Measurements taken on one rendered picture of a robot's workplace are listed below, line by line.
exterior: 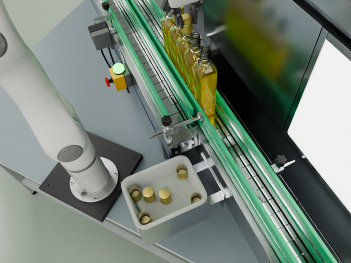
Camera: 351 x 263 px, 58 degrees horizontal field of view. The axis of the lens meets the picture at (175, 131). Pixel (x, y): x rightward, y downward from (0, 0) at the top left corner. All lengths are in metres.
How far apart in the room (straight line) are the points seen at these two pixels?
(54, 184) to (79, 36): 0.91
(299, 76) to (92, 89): 1.08
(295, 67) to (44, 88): 0.58
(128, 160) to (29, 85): 0.61
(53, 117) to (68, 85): 0.81
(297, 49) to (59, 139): 0.61
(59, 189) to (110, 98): 0.49
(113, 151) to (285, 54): 0.82
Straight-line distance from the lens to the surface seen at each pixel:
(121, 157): 1.29
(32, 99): 0.82
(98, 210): 1.22
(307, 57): 0.70
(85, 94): 1.58
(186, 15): 0.92
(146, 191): 0.98
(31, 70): 0.77
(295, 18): 0.70
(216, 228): 1.17
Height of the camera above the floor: 1.87
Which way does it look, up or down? 56 degrees down
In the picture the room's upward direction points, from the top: 7 degrees counter-clockwise
